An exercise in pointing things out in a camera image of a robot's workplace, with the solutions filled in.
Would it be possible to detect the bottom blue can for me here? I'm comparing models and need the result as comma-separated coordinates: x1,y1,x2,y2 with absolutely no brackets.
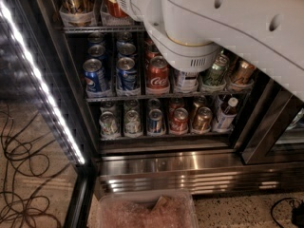
148,109,163,134

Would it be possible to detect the red coca-cola can top shelf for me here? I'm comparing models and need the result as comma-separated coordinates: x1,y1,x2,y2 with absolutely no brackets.
105,0,127,18

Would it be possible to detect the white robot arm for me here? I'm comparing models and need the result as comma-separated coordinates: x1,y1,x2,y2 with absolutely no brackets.
110,0,304,100

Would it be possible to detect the front left pepsi can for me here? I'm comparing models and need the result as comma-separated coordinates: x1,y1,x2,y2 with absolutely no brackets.
83,59,110,98

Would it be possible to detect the front red coke can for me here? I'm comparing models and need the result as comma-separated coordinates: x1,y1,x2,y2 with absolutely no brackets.
146,56,170,94

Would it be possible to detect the clear plastic bin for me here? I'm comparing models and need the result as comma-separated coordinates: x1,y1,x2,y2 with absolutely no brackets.
97,189,199,228

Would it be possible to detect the bottom red can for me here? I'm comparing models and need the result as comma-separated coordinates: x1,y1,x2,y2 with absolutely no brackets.
170,107,188,134

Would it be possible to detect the bottom gold can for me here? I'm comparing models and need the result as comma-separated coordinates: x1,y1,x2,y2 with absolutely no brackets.
192,106,213,132

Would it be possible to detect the black cable on floor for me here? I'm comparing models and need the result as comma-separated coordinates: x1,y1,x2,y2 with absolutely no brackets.
0,102,72,228

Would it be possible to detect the open glass fridge door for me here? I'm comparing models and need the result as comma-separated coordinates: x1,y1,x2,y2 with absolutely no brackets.
0,0,95,228

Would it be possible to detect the iced tea bottle white cap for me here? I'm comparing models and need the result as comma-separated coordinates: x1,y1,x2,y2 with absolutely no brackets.
174,69,198,92

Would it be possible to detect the bottom white floral can left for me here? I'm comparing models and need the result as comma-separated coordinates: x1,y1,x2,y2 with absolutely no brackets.
99,111,120,139

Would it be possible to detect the bottom tea bottle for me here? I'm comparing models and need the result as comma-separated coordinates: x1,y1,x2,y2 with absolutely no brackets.
212,97,238,133

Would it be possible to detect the stainless steel fridge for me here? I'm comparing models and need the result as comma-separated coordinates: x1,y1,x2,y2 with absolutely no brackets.
36,0,304,195

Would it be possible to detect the pepsi can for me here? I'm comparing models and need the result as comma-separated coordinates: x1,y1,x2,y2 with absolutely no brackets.
83,59,110,98
116,57,140,96

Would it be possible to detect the gold can top shelf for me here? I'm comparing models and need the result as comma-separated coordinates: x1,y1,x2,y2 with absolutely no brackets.
63,0,94,27

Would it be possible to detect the black cable right floor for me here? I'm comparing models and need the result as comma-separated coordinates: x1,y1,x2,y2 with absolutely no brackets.
270,197,304,228

